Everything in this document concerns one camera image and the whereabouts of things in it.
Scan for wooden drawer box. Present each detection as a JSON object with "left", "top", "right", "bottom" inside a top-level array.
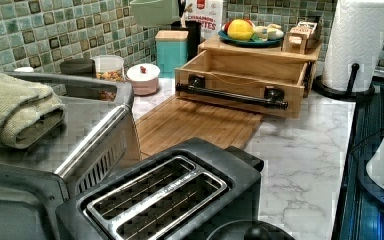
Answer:
[{"left": 175, "top": 37, "right": 321, "bottom": 118}]

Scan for wooden cutting board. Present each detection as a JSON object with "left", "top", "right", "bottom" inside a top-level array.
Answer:
[{"left": 136, "top": 96, "right": 264, "bottom": 158}]

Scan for black two-slot toaster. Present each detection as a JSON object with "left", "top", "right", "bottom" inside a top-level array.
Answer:
[{"left": 56, "top": 138, "right": 264, "bottom": 240}]

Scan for teal canister with wooden lid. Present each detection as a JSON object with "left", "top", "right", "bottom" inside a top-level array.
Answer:
[{"left": 155, "top": 30, "right": 188, "bottom": 78}]

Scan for teal plate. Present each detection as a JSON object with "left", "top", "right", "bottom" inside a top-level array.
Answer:
[{"left": 218, "top": 30, "right": 282, "bottom": 48}]

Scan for black utensil holder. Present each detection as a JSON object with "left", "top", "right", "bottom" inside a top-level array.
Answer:
[{"left": 171, "top": 21, "right": 201, "bottom": 60}]

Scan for red apple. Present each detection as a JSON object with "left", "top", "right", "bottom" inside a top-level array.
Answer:
[{"left": 222, "top": 20, "right": 232, "bottom": 33}]

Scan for clear jar with cereal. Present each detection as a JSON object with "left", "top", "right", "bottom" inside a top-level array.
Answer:
[{"left": 92, "top": 55, "right": 124, "bottom": 81}]

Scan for yellow lemon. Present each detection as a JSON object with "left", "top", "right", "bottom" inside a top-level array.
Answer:
[{"left": 227, "top": 19, "right": 254, "bottom": 41}]

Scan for cinnamon cereal box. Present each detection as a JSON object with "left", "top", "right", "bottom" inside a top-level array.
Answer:
[{"left": 186, "top": 0, "right": 223, "bottom": 39}]

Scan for white garlic bulbs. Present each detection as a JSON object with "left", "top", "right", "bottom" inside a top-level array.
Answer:
[{"left": 254, "top": 24, "right": 284, "bottom": 41}]

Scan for black pot lid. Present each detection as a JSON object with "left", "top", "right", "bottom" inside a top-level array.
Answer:
[{"left": 206, "top": 220, "right": 295, "bottom": 240}]

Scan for dark grey jar lid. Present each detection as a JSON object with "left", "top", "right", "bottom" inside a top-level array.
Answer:
[{"left": 60, "top": 58, "right": 95, "bottom": 76}]

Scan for black paper towel holder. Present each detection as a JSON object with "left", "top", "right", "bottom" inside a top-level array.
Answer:
[{"left": 312, "top": 63, "right": 375, "bottom": 102}]

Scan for small wooden tea box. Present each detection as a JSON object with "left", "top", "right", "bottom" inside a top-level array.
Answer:
[{"left": 283, "top": 21, "right": 321, "bottom": 54}]

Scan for folded green towel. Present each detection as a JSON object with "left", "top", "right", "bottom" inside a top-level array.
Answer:
[{"left": 0, "top": 73, "right": 65, "bottom": 149}]

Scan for stainless steel toaster oven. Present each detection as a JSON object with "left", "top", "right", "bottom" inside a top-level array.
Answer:
[{"left": 0, "top": 73, "right": 140, "bottom": 240}]

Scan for white paper towel roll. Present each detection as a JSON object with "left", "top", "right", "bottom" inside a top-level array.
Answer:
[{"left": 322, "top": 0, "right": 384, "bottom": 92}]

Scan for black metal drawer handle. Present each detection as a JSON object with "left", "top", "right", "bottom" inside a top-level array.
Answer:
[{"left": 175, "top": 75, "right": 289, "bottom": 110}]

